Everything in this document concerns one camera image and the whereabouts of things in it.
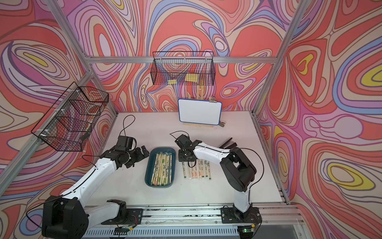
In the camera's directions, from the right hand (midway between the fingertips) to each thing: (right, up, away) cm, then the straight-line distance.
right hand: (184, 161), depth 90 cm
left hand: (-23, +5, -5) cm, 24 cm away
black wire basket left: (-58, +22, -17) cm, 64 cm away
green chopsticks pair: (0, -5, -2) cm, 5 cm away
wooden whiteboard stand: (+27, +24, +20) cm, 41 cm away
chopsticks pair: (+14, -6, -2) cm, 16 cm away
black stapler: (+31, +9, +8) cm, 33 cm away
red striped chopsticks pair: (+4, -5, -2) cm, 7 cm away
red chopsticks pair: (+7, -5, -2) cm, 9 cm away
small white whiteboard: (+10, +32, +9) cm, 34 cm away
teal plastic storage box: (-14, -3, -2) cm, 14 cm away
